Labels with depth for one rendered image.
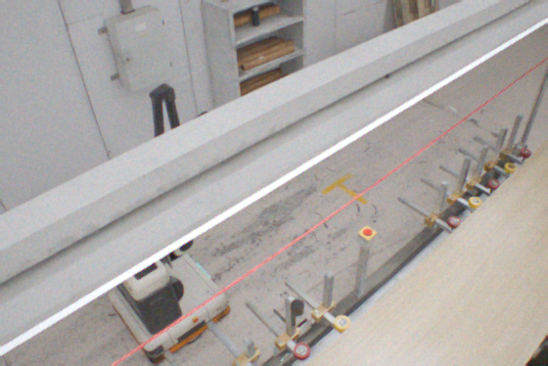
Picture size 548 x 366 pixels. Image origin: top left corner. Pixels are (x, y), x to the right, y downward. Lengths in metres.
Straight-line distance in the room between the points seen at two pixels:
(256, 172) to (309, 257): 2.93
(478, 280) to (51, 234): 2.27
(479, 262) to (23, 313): 2.36
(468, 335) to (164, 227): 1.89
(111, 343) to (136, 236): 2.83
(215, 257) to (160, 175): 3.09
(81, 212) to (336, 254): 3.19
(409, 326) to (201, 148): 1.81
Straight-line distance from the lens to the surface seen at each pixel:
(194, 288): 3.25
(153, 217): 0.71
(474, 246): 2.77
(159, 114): 2.69
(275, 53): 4.46
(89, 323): 3.67
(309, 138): 0.85
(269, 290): 3.51
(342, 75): 0.87
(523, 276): 2.73
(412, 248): 2.92
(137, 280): 2.70
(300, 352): 2.21
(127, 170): 0.68
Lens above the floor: 2.87
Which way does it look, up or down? 41 degrees down
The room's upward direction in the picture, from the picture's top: 3 degrees counter-clockwise
